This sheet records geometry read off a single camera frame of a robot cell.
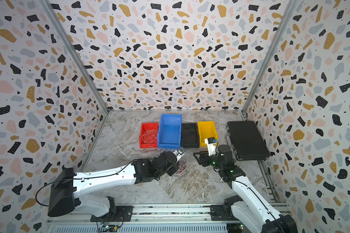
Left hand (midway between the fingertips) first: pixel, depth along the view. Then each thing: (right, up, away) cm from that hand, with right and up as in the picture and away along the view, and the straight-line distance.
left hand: (179, 158), depth 76 cm
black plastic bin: (+7, +8, +28) cm, 30 cm away
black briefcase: (+45, +6, +22) cm, 50 cm away
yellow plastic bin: (+19, +14, +32) cm, 40 cm away
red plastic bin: (-25, +16, +26) cm, 40 cm away
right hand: (+10, +1, +4) cm, 11 cm away
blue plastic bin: (-9, +12, +33) cm, 36 cm away
